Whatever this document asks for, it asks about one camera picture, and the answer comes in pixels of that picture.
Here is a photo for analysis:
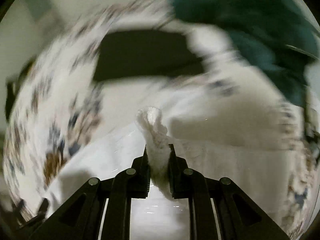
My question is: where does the white knit garment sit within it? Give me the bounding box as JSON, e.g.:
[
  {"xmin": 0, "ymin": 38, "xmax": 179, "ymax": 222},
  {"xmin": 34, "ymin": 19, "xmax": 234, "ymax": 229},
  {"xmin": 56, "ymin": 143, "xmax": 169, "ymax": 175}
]
[{"xmin": 47, "ymin": 83, "xmax": 312, "ymax": 233}]

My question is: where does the black folded garment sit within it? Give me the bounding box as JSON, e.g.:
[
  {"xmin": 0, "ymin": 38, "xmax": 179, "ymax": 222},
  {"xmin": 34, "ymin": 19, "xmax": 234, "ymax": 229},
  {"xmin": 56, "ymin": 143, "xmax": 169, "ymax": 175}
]
[{"xmin": 93, "ymin": 29, "xmax": 204, "ymax": 82}]

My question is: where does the floral bed blanket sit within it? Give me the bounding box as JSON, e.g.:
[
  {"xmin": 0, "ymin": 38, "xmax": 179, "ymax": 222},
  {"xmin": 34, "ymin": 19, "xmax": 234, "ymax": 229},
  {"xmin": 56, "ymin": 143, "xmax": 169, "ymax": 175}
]
[{"xmin": 4, "ymin": 0, "xmax": 319, "ymax": 239}]

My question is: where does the dark green plush blanket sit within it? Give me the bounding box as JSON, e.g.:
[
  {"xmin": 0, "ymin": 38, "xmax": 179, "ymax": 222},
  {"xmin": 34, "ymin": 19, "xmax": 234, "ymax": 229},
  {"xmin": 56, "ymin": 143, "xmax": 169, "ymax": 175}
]
[{"xmin": 171, "ymin": 0, "xmax": 319, "ymax": 107}]

